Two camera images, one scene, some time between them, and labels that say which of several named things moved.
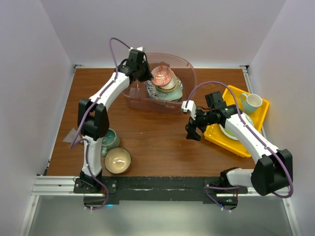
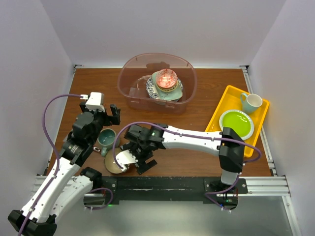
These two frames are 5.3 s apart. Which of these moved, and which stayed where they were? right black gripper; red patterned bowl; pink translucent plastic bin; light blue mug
Moved: right black gripper; red patterned bowl
Stayed: pink translucent plastic bin; light blue mug
